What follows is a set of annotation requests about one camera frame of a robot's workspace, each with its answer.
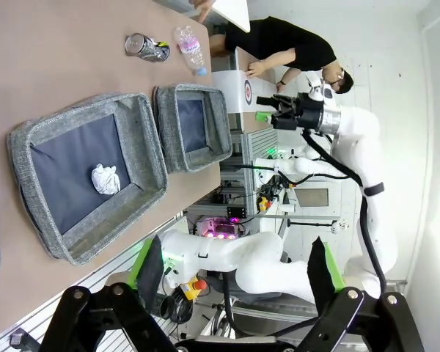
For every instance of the crushed clear plastic bottle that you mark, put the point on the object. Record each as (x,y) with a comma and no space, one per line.
(190,49)

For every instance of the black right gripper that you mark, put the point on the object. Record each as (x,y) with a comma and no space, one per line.
(308,113)

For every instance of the white paper ball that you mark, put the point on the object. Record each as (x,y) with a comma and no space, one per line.
(105,179)

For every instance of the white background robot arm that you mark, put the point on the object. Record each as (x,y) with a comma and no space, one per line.
(308,165)

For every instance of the person's left hand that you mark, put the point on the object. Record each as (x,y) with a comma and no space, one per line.
(202,9)

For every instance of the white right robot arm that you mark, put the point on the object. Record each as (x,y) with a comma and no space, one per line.
(370,165)

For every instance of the red emergency stop button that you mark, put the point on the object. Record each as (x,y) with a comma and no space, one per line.
(199,284)

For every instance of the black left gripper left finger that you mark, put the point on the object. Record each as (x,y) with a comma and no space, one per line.
(150,271)

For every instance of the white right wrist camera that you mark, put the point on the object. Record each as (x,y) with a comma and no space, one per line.
(320,86)

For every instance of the computer with pink lights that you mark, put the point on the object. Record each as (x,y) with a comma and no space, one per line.
(220,227)

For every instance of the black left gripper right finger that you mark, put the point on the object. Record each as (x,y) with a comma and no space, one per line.
(322,278)

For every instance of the white panel with target logo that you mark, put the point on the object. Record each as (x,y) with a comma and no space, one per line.
(249,89)

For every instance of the grey fabric basket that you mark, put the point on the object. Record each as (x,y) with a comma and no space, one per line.
(220,121)
(40,128)

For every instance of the person in black shirt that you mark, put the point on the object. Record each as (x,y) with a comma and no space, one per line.
(297,47)

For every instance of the crushed black soda can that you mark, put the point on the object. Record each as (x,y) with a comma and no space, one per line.
(144,47)

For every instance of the white table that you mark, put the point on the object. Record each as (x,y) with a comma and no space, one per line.
(234,12)

